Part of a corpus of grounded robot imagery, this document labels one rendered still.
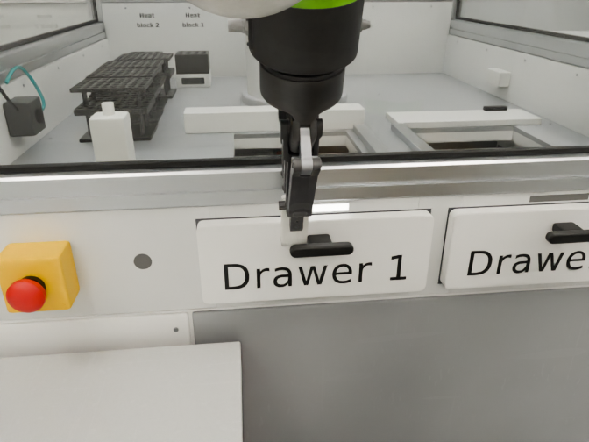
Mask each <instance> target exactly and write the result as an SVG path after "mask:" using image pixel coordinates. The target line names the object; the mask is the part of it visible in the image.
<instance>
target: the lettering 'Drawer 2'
mask: <svg viewBox="0 0 589 442"><path fill-rule="evenodd" d="M475 253H483V254H485V255H487V257H488V263H487V266H486V268H485V269H484V270H483V271H481V272H477V273H472V264H473V260H474V254H475ZM577 253H580V254H582V259H572V258H571V257H572V256H573V255H575V254H577ZM563 255H564V252H563V253H560V255H559V257H558V259H557V262H556V264H555V265H554V255H553V253H549V255H548V257H547V259H546V261H545V262H544V263H543V266H542V254H541V253H539V254H538V267H539V272H542V271H543V270H544V268H545V266H546V265H547V263H548V261H549V259H550V266H551V271H555V270H556V268H557V265H558V264H559V262H560V260H561V259H562V257H563ZM511 257H512V254H509V255H506V256H504V257H503V255H501V256H500V258H499V263H498V267H497V272H496V274H499V273H500V268H501V263H502V261H504V260H505V259H506V258H511ZM519 257H526V258H527V259H528V260H526V261H518V262H516V263H515V264H514V265H513V267H512V270H513V272H514V273H517V274H519V273H522V272H523V271H524V270H525V273H527V272H528V271H529V264H530V256H529V255H528V254H519V255H516V258H519ZM584 260H585V253H584V252H582V251H577V252H574V253H572V254H571V255H570V256H569V257H568V259H567V261H566V266H567V267H568V268H569V269H571V270H577V269H581V268H582V267H583V265H582V266H580V267H571V265H570V262H571V261H584ZM492 261H493V257H492V255H491V254H490V253H489V252H487V251H471V257H470V262H469V267H468V273H467V275H479V274H484V273H485V272H487V271H488V270H489V268H490V267H491V265H492ZM524 263H527V264H526V267H525V268H524V269H523V270H516V269H515V268H516V266H517V265H519V264H524Z"/></svg>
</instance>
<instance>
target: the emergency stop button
mask: <svg viewBox="0 0 589 442"><path fill-rule="evenodd" d="M5 296H6V300H7V302H8V304H9V305H10V306H11V307H12V308H13V309H15V310H18V311H20V312H24V313H31V312H35V311H37V310H40V309H41V308H42V306H43V305H44V303H45V301H46V291H45V289H44V288H43V287H42V286H41V285H40V284H39V283H38V282H36V281H33V280H29V279H21V280H17V281H15V282H13V283H12V284H11V285H10V286H9V287H8V289H7V291H6V294H5Z"/></svg>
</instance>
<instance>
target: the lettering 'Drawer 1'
mask: <svg viewBox="0 0 589 442"><path fill-rule="evenodd" d="M394 259H398V264H397V273H396V277H390V281H392V280H406V276H401V260H402V255H395V256H392V259H391V260H394ZM371 265H372V263H371V262H368V263H366V264H365V265H364V266H363V263H359V272H358V282H362V274H363V269H364V267H366V266H371ZM327 266H328V265H325V266H323V271H322V273H321V276H320V279H319V278H318V275H317V272H316V266H311V267H310V270H309V275H308V278H307V280H306V278H305V275H304V273H303V269H302V267H298V268H299V270H300V273H301V276H302V281H303V284H304V285H309V280H310V277H311V275H312V271H314V274H315V278H316V283H317V284H322V282H323V277H324V275H325V271H326V268H327ZM228 267H240V268H242V269H243V270H244V272H245V281H244V283H243V284H241V285H239V286H236V287H229V276H228ZM340 267H347V268H348V270H349V272H338V273H337V270H338V269H339V268H340ZM279 270H286V271H287V272H288V274H281V275H277V276H276V277H275V278H274V279H273V284H274V285H275V286H276V287H285V286H287V285H288V286H292V273H291V270H290V269H289V268H287V267H278V268H275V272H276V271H279ZM265 271H269V268H264V269H262V270H261V271H260V269H257V288H260V276H261V274H262V273H263V272H265ZM338 274H352V269H351V267H350V266H349V265H347V264H340V265H337V266H336V267H335V268H334V269H333V272H332V277H333V280H334V281H335V282H337V283H347V282H351V279H350V280H347V281H339V280H338V279H337V277H336V275H338ZM400 276H401V277H400ZM281 277H288V280H287V282H286V283H285V284H279V283H278V282H277V280H278V279H279V278H281ZM248 281H249V271H248V269H247V268H246V267H245V266H243V265H239V264H224V283H225V290H228V289H241V288H243V287H245V286H246V285H247V283H248Z"/></svg>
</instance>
